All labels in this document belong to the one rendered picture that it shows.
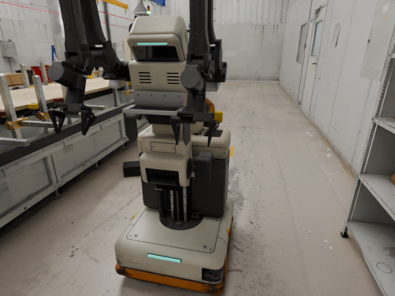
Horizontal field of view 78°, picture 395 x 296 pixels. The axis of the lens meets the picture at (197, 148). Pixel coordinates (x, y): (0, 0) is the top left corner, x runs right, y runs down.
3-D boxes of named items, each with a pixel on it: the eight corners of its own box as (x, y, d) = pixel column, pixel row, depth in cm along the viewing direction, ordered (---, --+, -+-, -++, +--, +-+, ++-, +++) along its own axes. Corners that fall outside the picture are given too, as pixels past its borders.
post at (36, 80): (54, 140, 186) (39, 74, 169) (50, 141, 183) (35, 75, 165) (50, 140, 187) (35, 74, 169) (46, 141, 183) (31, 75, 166)
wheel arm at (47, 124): (62, 128, 155) (61, 121, 153) (59, 130, 152) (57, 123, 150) (6, 124, 163) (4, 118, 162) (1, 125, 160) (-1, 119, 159)
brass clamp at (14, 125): (30, 124, 163) (29, 117, 161) (12, 130, 151) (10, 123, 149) (23, 124, 164) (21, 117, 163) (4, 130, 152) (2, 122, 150)
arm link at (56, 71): (95, 60, 87) (73, 60, 88) (72, 43, 75) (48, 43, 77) (90, 93, 86) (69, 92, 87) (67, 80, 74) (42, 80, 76)
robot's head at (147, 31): (146, 44, 111) (133, 13, 97) (191, 43, 106) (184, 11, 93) (137, 67, 104) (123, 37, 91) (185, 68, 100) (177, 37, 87)
